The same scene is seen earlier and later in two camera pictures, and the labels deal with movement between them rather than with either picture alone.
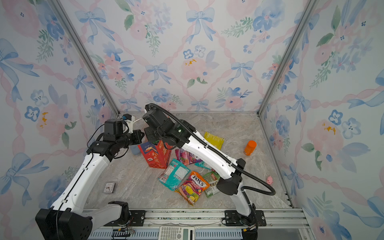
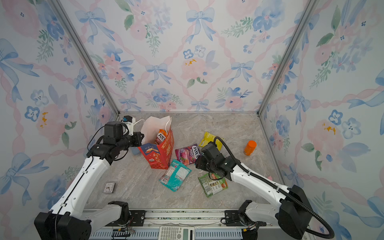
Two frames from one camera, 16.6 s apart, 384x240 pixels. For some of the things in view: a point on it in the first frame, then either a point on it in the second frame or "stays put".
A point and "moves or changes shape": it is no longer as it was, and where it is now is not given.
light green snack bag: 212,178 stays put
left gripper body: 134,138 stays put
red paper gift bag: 157,155 stays put
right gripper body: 154,138 to 203,164
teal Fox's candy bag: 174,174 stays put
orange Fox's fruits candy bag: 192,188 moves or changes shape
